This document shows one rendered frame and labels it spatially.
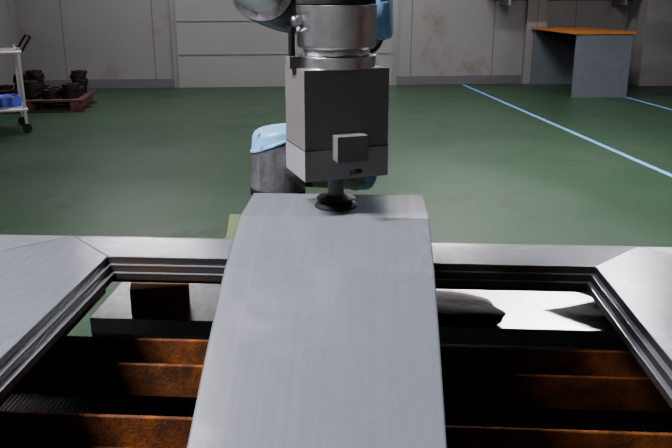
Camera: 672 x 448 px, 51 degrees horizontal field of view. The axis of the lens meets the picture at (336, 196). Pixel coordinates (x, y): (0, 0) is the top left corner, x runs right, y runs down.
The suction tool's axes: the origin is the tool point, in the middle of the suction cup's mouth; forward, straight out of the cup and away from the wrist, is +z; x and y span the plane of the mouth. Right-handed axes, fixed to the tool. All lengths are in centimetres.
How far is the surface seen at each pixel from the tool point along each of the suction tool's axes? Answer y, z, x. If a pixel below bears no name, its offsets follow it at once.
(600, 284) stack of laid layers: 41.7, 16.8, 8.4
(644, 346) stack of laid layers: 34.5, 16.9, -7.7
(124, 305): -19, 32, 59
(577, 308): 57, 32, 30
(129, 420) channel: -21.1, 28.1, 15.1
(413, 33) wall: 434, 33, 868
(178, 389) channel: -14.0, 31.4, 25.8
